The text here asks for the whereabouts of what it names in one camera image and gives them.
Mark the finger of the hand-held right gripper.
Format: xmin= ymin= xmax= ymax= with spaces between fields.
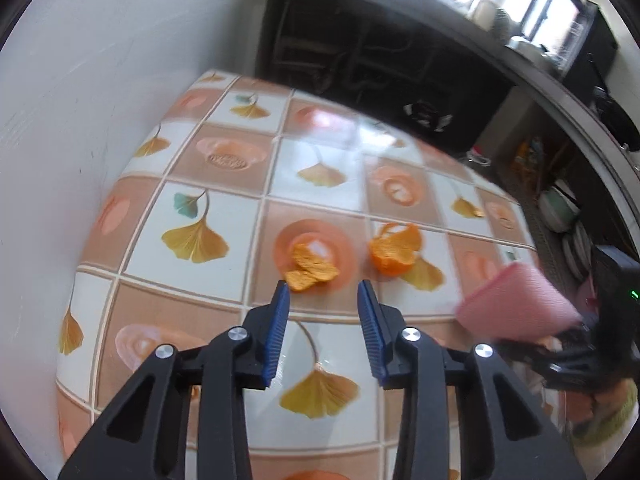
xmin=495 ymin=337 xmax=608 ymax=392
xmin=552 ymin=310 xmax=602 ymax=347

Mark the stack of white plates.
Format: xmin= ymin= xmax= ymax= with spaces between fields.
xmin=560 ymin=220 xmax=596 ymax=281

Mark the concrete kitchen counter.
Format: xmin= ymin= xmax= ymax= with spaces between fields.
xmin=265 ymin=0 xmax=640 ymax=211

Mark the perforated metal shelf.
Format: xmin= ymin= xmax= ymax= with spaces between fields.
xmin=515 ymin=195 xmax=576 ymax=291

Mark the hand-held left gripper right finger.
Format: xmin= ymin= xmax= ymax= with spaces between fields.
xmin=357 ymin=280 xmax=587 ymax=480

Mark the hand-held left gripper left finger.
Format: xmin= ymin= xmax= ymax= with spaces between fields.
xmin=57 ymin=280 xmax=292 ymax=480

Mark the woven trivet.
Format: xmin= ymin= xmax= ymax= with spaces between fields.
xmin=492 ymin=10 xmax=514 ymax=41

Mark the small orange peel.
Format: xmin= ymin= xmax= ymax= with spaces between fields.
xmin=284 ymin=242 xmax=342 ymax=293

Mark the black countertop appliance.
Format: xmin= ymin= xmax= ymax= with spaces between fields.
xmin=520 ymin=0 xmax=619 ymax=86

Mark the black white plastic bag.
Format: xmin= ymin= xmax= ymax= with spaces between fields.
xmin=404 ymin=101 xmax=454 ymax=134

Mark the stack of green bowls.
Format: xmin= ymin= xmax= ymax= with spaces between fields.
xmin=540 ymin=185 xmax=581 ymax=234

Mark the pink cleaning cloth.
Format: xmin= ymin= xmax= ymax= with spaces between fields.
xmin=456 ymin=262 xmax=583 ymax=342

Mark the black wok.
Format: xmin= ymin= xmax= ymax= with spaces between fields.
xmin=590 ymin=85 xmax=639 ymax=149

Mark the cupped orange peel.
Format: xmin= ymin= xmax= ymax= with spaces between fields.
xmin=368 ymin=222 xmax=424 ymax=277

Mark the ginkgo print tablecloth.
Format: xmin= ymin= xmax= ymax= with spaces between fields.
xmin=56 ymin=70 xmax=576 ymax=480

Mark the orange packet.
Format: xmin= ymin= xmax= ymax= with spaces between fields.
xmin=515 ymin=140 xmax=544 ymax=181

